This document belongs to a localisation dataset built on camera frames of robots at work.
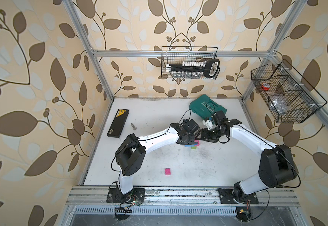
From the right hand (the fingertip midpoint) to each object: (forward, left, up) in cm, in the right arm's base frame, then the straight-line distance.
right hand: (200, 138), depth 86 cm
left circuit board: (-35, +45, -12) cm, 58 cm away
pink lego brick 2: (-16, +21, -8) cm, 28 cm away
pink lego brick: (-1, +1, -4) cm, 4 cm away
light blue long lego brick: (-7, +8, +5) cm, 12 cm away
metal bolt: (+15, +44, -8) cm, 48 cm away
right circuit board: (-38, -18, -13) cm, 44 cm away
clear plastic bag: (+6, -38, +24) cm, 46 cm away
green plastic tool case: (+29, -10, -3) cm, 31 cm away
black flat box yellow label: (+20, +58, -8) cm, 61 cm away
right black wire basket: (+8, -45, +25) cm, 52 cm away
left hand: (-1, +7, +1) cm, 7 cm away
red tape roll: (+19, -38, +24) cm, 48 cm away
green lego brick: (-1, +3, -10) cm, 10 cm away
